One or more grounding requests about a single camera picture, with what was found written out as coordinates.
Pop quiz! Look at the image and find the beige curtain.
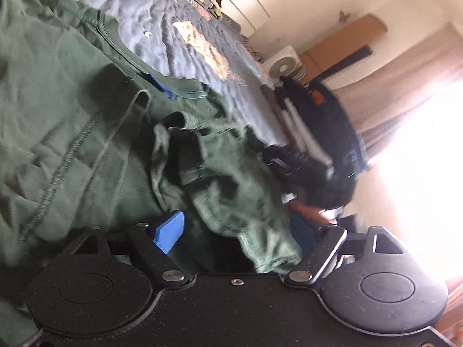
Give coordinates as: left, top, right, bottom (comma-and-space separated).
326, 22, 463, 297

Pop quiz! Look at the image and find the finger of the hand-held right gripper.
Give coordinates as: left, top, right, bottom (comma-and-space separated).
261, 145, 304, 178

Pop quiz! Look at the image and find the white box fan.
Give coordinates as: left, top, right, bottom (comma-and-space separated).
261, 45, 302, 80

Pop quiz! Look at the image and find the black panel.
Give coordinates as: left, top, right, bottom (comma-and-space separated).
318, 45, 373, 80

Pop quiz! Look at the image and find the brown cardboard sheet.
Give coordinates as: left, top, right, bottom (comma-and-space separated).
298, 14, 387, 84

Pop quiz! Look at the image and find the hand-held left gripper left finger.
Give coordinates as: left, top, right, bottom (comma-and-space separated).
69, 210, 189, 290

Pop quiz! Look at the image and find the green t-shirt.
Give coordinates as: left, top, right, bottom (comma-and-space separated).
0, 0, 304, 347

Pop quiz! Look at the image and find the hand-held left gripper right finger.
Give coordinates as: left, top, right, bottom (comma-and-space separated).
285, 215, 406, 290

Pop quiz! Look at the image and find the stack of folded dark clothes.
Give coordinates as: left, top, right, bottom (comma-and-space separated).
262, 76, 370, 174

